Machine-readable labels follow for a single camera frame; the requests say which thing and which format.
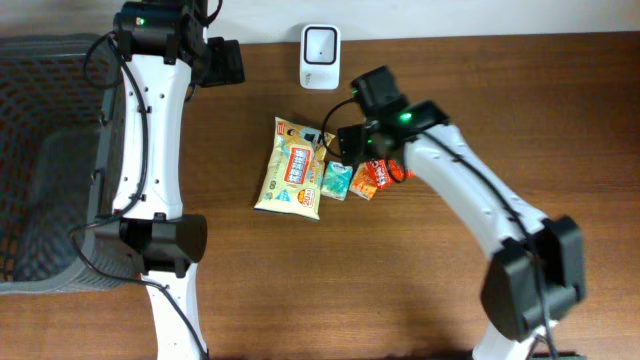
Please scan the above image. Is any red snack packet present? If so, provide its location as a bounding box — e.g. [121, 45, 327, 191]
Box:
[366, 160, 415, 190]

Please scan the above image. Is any orange tissue pack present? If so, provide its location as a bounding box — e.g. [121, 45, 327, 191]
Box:
[349, 163, 377, 200]

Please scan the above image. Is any teal tissue pack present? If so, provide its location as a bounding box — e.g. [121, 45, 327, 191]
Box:
[321, 161, 353, 201]

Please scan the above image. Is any yellow wet wipes pack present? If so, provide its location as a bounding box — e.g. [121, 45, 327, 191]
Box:
[254, 117, 335, 220]

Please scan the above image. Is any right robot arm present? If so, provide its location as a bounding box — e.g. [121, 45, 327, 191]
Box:
[338, 66, 586, 359]

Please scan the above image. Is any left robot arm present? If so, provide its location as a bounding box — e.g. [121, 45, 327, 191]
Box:
[85, 0, 245, 359]

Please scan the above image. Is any grey plastic basket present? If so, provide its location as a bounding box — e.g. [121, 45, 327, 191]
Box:
[1, 34, 134, 294]

